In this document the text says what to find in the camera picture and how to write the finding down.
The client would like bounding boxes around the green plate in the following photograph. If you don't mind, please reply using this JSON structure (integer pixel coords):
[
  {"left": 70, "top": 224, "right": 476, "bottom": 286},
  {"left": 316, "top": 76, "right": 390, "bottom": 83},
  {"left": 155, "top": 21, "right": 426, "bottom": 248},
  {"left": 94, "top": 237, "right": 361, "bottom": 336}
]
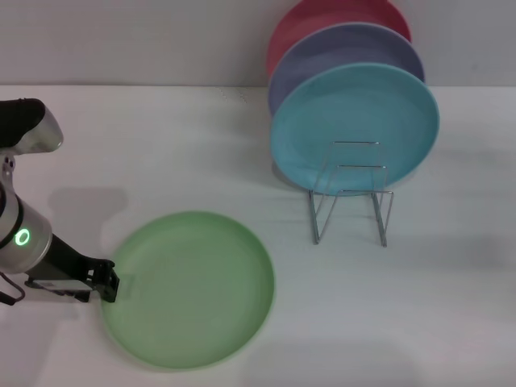
[{"left": 100, "top": 210, "right": 276, "bottom": 362}]

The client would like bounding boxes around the teal plate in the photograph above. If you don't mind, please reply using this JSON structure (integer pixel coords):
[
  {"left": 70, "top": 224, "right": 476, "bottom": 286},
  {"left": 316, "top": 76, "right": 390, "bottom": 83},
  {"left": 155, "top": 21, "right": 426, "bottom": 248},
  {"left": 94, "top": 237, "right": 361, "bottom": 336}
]
[{"left": 269, "top": 62, "right": 440, "bottom": 198}]

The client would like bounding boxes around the metal wire plate rack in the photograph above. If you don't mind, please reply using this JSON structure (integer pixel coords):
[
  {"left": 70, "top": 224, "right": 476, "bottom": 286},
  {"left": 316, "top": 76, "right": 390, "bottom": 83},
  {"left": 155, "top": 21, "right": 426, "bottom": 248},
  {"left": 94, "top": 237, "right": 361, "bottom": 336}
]
[{"left": 308, "top": 140, "right": 394, "bottom": 248}]

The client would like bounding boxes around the purple plate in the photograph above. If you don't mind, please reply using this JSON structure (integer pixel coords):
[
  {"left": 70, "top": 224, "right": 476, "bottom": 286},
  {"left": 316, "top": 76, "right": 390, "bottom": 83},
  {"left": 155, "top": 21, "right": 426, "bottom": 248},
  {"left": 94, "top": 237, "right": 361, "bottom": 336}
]
[{"left": 268, "top": 23, "right": 426, "bottom": 118}]

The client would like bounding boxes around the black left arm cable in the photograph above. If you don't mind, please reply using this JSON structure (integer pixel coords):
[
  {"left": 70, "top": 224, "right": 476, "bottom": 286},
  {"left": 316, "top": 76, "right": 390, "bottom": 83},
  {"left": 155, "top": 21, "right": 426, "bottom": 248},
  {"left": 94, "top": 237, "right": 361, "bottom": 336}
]
[{"left": 0, "top": 273, "right": 24, "bottom": 307}]

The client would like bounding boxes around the red plate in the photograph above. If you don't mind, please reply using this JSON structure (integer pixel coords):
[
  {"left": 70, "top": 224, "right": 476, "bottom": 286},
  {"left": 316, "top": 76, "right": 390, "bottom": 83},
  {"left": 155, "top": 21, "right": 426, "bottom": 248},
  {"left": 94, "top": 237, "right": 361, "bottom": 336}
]
[{"left": 265, "top": 0, "right": 412, "bottom": 77}]

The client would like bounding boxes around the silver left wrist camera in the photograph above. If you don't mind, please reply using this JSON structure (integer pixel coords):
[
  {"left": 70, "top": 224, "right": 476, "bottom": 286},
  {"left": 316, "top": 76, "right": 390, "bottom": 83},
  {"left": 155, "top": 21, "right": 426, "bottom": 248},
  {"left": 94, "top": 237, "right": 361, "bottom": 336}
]
[{"left": 24, "top": 279, "right": 94, "bottom": 302}]

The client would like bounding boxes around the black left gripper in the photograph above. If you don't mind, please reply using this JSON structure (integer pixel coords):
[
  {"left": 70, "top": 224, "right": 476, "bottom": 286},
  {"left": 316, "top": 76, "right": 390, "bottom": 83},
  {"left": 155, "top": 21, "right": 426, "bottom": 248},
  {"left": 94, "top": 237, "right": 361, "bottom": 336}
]
[{"left": 30, "top": 232, "right": 121, "bottom": 303}]

